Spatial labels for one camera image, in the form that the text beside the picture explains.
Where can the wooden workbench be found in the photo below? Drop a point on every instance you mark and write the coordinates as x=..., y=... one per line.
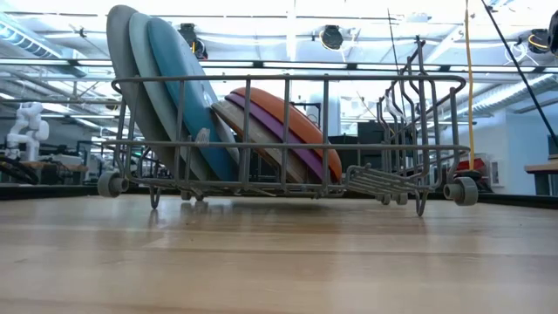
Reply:
x=56, y=167

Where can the small purple plate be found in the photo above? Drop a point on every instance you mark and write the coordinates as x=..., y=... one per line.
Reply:
x=272, y=123

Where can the small tan plate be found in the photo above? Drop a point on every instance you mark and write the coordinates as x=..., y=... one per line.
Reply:
x=261, y=136

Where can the silver ventilation duct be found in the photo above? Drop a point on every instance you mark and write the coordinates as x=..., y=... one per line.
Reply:
x=514, y=93
x=26, y=41

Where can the large teal blue plate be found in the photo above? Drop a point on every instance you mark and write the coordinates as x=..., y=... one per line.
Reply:
x=183, y=96

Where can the black equipment cabinet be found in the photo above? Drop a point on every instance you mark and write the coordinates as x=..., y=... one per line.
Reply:
x=368, y=131

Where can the black table edge rail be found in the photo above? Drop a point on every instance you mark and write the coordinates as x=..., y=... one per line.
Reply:
x=65, y=191

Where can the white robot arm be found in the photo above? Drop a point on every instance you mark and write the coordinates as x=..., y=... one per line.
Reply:
x=30, y=126

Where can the small orange plate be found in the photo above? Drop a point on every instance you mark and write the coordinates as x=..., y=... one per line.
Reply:
x=305, y=131

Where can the white wall box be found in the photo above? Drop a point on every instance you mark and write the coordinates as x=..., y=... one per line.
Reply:
x=495, y=173

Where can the large pale blue-grey plate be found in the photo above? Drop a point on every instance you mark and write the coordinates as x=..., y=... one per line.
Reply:
x=140, y=65

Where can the large grey plate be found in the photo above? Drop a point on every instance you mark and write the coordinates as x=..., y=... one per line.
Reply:
x=117, y=65

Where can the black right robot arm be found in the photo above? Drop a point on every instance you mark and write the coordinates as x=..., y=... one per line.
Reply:
x=554, y=32

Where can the red storage bin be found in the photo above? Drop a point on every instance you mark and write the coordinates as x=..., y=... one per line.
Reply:
x=475, y=165

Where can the wooden table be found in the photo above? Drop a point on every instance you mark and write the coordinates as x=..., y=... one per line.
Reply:
x=540, y=167

